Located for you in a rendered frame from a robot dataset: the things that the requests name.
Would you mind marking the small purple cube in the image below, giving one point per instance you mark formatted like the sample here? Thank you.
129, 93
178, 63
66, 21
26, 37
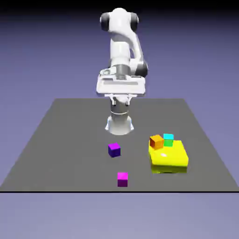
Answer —
114, 150

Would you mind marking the small cyan cube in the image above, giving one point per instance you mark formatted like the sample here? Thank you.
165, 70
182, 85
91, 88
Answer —
168, 140

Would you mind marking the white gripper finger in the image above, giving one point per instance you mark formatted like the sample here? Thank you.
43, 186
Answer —
113, 101
127, 101

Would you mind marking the small magenta cube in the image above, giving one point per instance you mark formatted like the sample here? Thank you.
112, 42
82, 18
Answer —
122, 179

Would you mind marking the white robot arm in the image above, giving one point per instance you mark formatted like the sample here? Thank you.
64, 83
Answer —
120, 50

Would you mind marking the large yellow box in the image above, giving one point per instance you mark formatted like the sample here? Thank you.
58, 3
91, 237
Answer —
169, 157

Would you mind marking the small orange cube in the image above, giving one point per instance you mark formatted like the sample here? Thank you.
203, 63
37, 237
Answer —
156, 142

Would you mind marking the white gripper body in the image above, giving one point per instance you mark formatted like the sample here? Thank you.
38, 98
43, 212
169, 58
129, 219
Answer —
120, 87

